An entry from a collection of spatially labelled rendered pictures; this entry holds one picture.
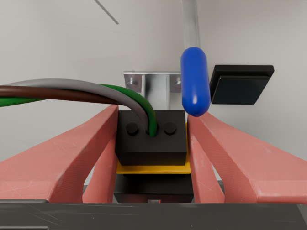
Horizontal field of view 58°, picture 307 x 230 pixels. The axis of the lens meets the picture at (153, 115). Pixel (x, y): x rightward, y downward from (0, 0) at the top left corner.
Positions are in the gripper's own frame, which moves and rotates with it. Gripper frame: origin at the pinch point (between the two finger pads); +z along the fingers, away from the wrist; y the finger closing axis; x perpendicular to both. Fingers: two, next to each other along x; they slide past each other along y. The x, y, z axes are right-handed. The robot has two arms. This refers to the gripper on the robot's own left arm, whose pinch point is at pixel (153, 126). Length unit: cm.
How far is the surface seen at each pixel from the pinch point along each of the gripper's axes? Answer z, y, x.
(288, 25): 6.0, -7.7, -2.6
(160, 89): 8.5, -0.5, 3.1
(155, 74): 7.8, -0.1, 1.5
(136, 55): 7.3, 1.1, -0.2
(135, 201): -0.2, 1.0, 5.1
